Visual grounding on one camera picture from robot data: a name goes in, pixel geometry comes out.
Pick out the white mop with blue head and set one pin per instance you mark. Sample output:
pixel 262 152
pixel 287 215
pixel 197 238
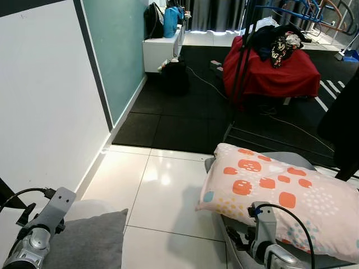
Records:
pixel 350 56

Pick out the pink patterned pillow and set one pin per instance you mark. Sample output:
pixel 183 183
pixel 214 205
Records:
pixel 291 190

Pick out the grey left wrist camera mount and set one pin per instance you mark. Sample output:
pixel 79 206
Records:
pixel 56 204

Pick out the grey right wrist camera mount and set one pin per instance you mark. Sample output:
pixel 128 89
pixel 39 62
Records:
pixel 265 224

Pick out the blue bag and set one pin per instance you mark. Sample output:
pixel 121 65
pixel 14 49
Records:
pixel 171 22

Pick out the blue metal tube rack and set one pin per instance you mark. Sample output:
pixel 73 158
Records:
pixel 280 7

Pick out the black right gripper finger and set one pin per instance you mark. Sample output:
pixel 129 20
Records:
pixel 234 238

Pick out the grey fabric pillow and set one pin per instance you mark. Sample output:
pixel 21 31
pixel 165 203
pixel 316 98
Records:
pixel 95 244

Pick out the white low cabinet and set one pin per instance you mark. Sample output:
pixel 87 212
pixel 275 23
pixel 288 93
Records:
pixel 157 55

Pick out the black backpack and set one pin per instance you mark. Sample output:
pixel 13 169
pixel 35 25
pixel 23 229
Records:
pixel 175 78

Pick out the black shoulder bag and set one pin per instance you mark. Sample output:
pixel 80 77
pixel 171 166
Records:
pixel 153 22

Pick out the red cloth covered table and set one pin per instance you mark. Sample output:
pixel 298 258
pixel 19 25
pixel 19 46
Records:
pixel 280 78

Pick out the black metal pole stand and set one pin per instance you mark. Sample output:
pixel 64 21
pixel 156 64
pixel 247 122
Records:
pixel 242 67

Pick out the black hanging cloth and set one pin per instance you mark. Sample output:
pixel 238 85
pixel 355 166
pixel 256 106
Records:
pixel 345 123

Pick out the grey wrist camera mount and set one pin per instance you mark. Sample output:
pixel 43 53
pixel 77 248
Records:
pixel 265 224
pixel 56 204

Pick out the dark grey curtain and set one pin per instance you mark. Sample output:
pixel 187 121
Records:
pixel 213 14

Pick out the dark clothes pile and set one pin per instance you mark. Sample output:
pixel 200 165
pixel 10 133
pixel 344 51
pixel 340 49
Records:
pixel 269 42

